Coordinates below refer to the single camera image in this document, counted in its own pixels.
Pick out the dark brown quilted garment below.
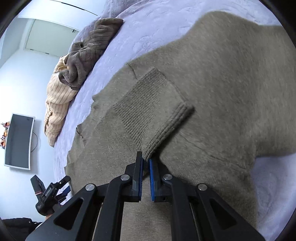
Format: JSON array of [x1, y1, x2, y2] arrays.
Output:
[[59, 18, 123, 91]]

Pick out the lilac embossed bed blanket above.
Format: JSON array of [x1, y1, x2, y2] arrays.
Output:
[[54, 1, 295, 240]]

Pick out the wall mounted monitor screen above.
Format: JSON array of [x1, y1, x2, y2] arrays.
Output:
[[4, 114, 35, 170]]

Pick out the olive brown knit sweater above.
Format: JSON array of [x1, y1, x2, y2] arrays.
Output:
[[65, 11, 295, 240]]

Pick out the colourful shelf decorations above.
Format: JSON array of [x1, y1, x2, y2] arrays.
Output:
[[1, 121, 10, 149]]

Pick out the white wardrobe door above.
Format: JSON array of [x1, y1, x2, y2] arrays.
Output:
[[25, 20, 79, 57]]

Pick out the cream striped garment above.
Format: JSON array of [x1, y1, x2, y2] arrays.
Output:
[[44, 55, 78, 147]]

